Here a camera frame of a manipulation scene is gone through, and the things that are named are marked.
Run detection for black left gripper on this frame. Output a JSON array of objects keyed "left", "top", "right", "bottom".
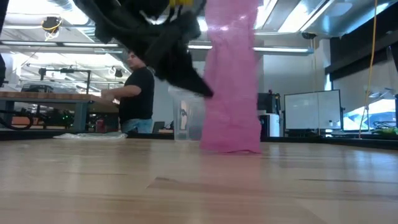
[{"left": 73, "top": 0, "right": 215, "bottom": 98}]

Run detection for pink elastic bandage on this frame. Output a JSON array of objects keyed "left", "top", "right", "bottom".
[{"left": 199, "top": 0, "right": 262, "bottom": 155}]

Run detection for clear plastic bag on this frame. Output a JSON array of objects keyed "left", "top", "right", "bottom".
[{"left": 52, "top": 132, "right": 128, "bottom": 140}]

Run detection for person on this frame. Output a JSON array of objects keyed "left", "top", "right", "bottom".
[{"left": 101, "top": 51, "right": 155, "bottom": 134}]

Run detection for clear plastic storage box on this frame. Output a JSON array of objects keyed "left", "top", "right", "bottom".
[{"left": 168, "top": 86, "right": 206, "bottom": 141}]

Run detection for black chair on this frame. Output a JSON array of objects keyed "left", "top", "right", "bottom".
[{"left": 151, "top": 121, "right": 166, "bottom": 134}]

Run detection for black gantry stand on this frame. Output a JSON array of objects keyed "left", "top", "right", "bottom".
[{"left": 39, "top": 67, "right": 92, "bottom": 94}]

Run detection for black machine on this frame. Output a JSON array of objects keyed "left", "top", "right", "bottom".
[{"left": 257, "top": 90, "right": 280, "bottom": 114}]

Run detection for long ceiling light strip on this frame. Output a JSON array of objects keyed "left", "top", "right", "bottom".
[{"left": 0, "top": 40, "right": 313, "bottom": 54}]

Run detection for white canister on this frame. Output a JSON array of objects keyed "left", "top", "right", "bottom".
[{"left": 261, "top": 113, "right": 280, "bottom": 138}]

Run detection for wooden workbench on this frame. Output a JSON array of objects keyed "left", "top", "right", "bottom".
[{"left": 0, "top": 91, "right": 121, "bottom": 131}]

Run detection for white monitor screen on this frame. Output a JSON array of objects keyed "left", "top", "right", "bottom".
[{"left": 284, "top": 89, "right": 342, "bottom": 131}]

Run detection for green object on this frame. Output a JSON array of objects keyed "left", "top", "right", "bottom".
[{"left": 373, "top": 127, "right": 398, "bottom": 136}]

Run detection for ceiling cable reel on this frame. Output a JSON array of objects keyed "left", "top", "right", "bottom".
[{"left": 41, "top": 16, "right": 63, "bottom": 41}]

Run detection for black table edge rail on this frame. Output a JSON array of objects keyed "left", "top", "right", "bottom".
[{"left": 0, "top": 129, "right": 398, "bottom": 150}]

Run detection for black hose loop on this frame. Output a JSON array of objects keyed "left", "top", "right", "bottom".
[{"left": 0, "top": 108, "right": 35, "bottom": 131}]

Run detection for yellow hanging cable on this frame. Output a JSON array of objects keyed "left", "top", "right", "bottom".
[{"left": 359, "top": 0, "right": 379, "bottom": 139}]

